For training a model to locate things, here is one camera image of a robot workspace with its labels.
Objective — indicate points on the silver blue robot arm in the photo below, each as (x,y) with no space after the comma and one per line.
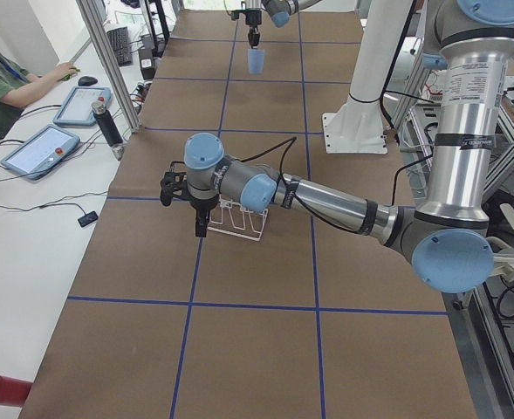
(278,11)
(445,235)

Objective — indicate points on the teach pendant tablet far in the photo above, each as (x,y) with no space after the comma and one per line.
(76,110)

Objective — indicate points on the person in green shirt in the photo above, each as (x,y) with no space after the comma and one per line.
(20,88)

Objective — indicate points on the aluminium frame post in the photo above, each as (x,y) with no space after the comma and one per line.
(95,27)

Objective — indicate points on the white wire cup holder rack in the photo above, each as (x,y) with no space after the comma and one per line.
(231,218)

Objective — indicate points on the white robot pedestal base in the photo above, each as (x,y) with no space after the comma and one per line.
(357,127)

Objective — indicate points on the teach pendant tablet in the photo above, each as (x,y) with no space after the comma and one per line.
(37,156)
(76,110)

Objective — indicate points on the black cylindrical bottle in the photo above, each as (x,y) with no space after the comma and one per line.
(108,128)

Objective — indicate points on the red cylinder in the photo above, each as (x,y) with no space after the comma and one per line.
(13,392)

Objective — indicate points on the teach pendant tablet near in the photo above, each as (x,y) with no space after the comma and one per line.
(37,156)

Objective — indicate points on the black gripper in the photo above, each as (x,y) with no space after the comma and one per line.
(252,21)
(201,204)

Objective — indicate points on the black computer mouse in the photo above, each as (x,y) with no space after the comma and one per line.
(87,81)

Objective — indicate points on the small black device on table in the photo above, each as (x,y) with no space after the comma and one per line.
(88,218)

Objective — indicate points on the black keyboard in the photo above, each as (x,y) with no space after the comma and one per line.
(121,46)

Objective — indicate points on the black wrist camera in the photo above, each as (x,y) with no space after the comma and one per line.
(174,185)

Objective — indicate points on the light blue plastic cup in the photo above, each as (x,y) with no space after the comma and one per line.
(255,60)

